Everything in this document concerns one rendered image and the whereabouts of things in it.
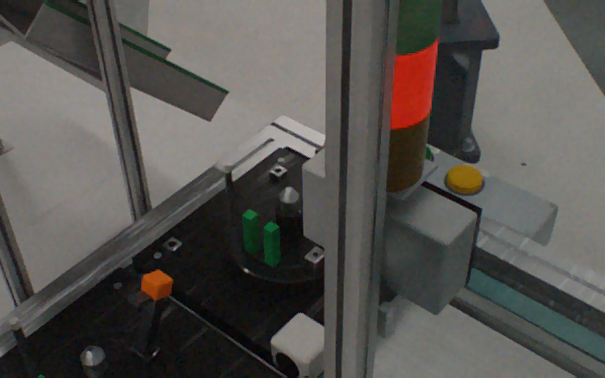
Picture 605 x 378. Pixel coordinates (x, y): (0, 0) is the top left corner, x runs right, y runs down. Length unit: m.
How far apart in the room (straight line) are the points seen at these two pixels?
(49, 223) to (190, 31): 0.49
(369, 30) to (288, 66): 0.93
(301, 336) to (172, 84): 0.34
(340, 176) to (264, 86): 0.82
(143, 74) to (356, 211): 0.48
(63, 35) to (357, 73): 0.47
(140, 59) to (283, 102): 0.40
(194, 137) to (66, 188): 0.20
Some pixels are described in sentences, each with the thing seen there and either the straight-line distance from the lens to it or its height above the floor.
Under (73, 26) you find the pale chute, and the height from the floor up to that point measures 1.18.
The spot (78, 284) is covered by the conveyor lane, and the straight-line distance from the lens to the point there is 0.92.
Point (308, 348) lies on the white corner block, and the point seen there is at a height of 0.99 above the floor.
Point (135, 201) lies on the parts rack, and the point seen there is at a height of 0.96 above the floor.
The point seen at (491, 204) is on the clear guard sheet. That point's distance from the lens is 0.46.
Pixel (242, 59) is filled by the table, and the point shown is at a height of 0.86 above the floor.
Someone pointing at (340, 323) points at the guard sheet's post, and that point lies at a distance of 0.62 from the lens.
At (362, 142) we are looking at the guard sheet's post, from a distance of 0.48.
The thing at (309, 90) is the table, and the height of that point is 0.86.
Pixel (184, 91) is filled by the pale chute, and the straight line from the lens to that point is 0.99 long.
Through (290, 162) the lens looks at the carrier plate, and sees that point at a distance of 1.00.
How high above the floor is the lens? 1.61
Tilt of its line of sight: 42 degrees down
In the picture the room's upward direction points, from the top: 1 degrees counter-clockwise
